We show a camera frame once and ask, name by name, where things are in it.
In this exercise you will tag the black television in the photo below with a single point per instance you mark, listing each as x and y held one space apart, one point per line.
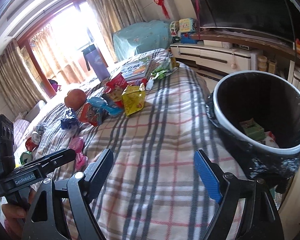
279 18

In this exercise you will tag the beige left curtain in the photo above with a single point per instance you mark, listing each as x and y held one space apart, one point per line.
20 89

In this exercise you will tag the colourful picture book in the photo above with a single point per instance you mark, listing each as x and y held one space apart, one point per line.
138 69

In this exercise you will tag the purple water bottle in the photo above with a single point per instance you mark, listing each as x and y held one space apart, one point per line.
94 60

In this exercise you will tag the yellow snack bag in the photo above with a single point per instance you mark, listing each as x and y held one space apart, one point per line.
133 98

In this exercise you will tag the green can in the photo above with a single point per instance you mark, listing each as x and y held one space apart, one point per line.
26 157

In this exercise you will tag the pink plastic toy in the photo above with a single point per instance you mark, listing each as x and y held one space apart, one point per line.
77 144

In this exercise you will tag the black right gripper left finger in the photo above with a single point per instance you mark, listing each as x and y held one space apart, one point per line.
46 218

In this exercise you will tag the red crushed can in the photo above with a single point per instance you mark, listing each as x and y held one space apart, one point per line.
33 141

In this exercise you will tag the black white-rimmed trash bin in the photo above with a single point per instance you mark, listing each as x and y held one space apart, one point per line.
274 104

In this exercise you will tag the white TV cabinet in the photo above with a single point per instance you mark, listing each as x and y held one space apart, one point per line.
217 62

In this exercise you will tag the small white bottle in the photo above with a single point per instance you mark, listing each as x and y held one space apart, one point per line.
150 84

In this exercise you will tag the beige right curtain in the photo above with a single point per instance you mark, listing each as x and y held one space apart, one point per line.
114 15

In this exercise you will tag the beige curtain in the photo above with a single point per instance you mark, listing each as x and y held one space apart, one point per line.
114 15
20 89

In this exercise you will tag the green snack wrapper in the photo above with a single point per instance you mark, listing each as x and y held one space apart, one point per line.
164 69

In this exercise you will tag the plaid blanket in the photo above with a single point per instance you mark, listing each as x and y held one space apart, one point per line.
153 190

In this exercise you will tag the light blue covered furniture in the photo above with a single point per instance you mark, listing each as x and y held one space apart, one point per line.
141 37

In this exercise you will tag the person's left hand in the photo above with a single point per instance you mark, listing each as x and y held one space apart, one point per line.
12 215

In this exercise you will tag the red apple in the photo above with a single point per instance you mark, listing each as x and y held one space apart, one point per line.
75 99

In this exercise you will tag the red cartoon snack packet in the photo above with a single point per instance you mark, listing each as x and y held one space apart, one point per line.
93 115

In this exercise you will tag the white plastic bag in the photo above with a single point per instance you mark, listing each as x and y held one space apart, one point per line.
270 140

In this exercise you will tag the red snack bag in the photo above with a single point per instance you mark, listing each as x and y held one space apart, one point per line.
113 90

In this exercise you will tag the colourful toy phone box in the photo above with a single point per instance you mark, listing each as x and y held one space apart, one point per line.
182 29

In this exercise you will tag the blue plastic scoop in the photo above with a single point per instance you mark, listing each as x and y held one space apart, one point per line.
101 103

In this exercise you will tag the green milk carton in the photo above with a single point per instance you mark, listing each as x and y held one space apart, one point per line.
253 130

